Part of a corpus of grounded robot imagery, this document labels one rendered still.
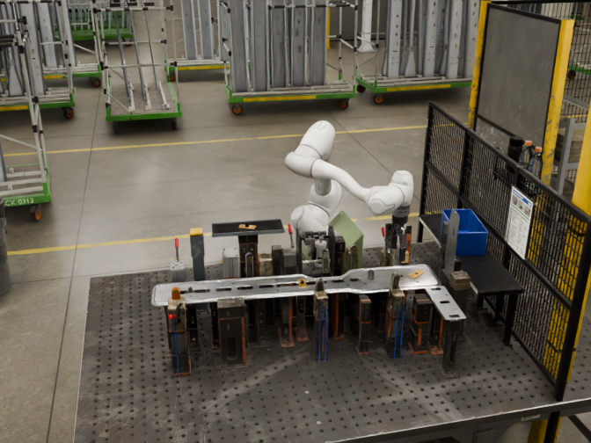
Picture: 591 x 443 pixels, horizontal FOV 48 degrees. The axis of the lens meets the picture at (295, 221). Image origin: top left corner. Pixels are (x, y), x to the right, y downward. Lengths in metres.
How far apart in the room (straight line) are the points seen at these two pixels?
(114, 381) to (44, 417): 1.10
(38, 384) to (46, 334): 0.56
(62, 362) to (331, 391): 2.15
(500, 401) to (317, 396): 0.79
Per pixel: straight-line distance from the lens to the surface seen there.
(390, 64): 10.83
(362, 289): 3.17
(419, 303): 3.13
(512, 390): 3.17
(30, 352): 4.78
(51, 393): 4.37
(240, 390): 3.03
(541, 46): 5.21
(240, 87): 9.96
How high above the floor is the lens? 2.58
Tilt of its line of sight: 24 degrees down
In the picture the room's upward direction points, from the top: straight up
